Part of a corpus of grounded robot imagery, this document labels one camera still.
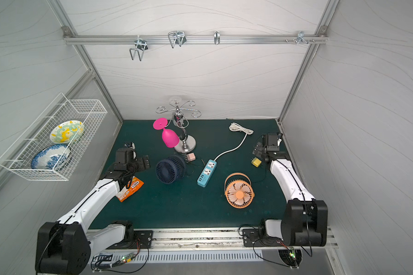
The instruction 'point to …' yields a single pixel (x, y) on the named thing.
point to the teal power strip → (207, 173)
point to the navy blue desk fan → (168, 170)
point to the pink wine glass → (169, 138)
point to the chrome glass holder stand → (186, 143)
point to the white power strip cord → (234, 126)
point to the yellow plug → (256, 161)
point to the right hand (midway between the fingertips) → (269, 150)
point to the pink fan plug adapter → (191, 157)
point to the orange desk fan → (238, 191)
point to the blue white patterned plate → (51, 157)
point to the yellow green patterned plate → (66, 131)
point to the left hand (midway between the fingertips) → (138, 159)
